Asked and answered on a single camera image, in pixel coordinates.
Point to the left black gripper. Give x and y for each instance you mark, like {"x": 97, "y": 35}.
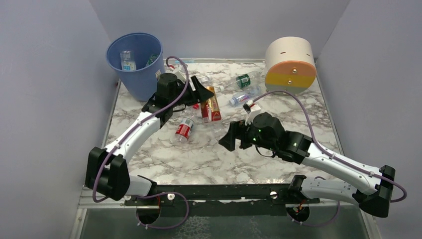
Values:
{"x": 192, "y": 93}

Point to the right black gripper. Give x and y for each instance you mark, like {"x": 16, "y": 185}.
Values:
{"x": 242, "y": 133}

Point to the gold red drink bottle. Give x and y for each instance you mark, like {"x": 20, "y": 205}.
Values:
{"x": 210, "y": 109}

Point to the Ganten small water bottle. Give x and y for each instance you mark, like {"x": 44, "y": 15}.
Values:
{"x": 243, "y": 96}

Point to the red label clear bottle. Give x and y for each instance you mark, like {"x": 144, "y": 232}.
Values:
{"x": 183, "y": 131}

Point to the white label tea bottle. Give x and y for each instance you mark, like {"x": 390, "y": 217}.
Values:
{"x": 127, "y": 61}

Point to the green white label bottle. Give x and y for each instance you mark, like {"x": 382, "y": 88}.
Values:
{"x": 151, "y": 59}

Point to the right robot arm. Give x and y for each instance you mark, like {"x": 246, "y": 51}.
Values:
{"x": 368, "y": 187}

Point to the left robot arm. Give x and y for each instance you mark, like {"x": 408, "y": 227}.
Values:
{"x": 107, "y": 169}

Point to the blue plastic bin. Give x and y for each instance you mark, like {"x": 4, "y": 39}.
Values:
{"x": 142, "y": 82}

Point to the dark green label bottle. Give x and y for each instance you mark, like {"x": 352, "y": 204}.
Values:
{"x": 245, "y": 81}

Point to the cream cylinder with striped face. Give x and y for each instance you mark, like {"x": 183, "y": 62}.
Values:
{"x": 289, "y": 65}

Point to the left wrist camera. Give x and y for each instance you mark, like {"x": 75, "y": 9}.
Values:
{"x": 178, "y": 70}

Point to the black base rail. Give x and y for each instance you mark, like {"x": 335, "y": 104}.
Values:
{"x": 219, "y": 200}

